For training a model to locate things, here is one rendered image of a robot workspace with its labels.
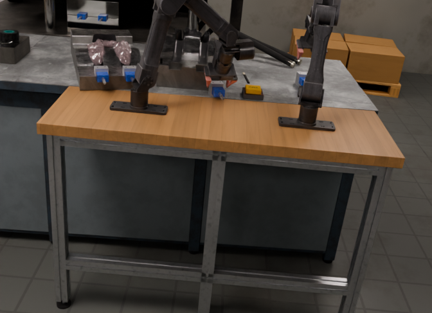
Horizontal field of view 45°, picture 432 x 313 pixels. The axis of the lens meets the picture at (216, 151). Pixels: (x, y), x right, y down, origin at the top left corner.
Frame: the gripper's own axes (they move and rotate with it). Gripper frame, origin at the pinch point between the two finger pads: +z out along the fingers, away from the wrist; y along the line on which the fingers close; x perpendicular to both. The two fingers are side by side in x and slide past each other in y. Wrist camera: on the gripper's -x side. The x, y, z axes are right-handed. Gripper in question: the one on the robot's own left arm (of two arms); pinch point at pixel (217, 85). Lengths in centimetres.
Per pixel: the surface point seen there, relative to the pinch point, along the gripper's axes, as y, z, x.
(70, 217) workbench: 57, 68, 19
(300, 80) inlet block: -39.2, 6.1, -8.0
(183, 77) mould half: 11.9, 3.8, -7.3
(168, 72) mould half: 17.9, 3.3, -9.2
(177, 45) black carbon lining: 9.9, 11.9, -32.8
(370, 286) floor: -71, 60, 67
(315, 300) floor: -43, 57, 71
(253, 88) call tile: -14.5, 0.0, 1.6
